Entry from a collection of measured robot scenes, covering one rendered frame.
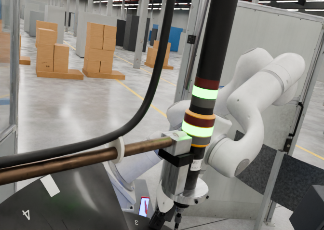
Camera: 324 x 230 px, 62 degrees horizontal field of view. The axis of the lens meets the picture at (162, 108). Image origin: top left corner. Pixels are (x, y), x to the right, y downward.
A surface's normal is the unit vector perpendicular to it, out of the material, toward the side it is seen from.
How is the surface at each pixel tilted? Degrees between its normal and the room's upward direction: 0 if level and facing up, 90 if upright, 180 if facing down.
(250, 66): 98
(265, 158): 90
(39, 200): 44
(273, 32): 91
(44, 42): 90
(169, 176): 90
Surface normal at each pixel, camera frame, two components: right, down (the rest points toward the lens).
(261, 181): -0.76, 0.05
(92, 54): 0.47, 0.32
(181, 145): 0.66, 0.31
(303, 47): 0.11, 0.29
